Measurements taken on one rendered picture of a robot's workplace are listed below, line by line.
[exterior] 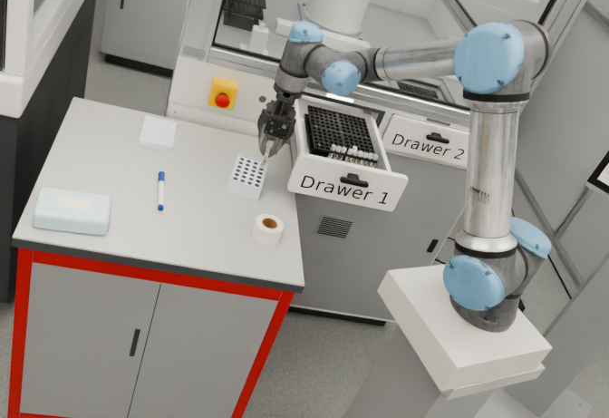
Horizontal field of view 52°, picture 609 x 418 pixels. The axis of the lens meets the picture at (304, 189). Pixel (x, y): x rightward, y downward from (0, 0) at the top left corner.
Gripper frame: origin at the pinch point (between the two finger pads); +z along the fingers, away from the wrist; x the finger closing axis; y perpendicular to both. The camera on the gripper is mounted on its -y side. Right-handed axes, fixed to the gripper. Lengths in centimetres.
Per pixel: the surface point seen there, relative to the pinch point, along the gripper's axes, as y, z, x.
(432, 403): 45, 23, 52
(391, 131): -29.2, -1.5, 33.8
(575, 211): -137, 64, 164
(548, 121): -200, 46, 155
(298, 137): -6.6, -2.7, 6.8
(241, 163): -1.9, 7.6, -5.4
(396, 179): 3.4, -5.3, 33.0
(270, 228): 18.9, 9.0, 6.0
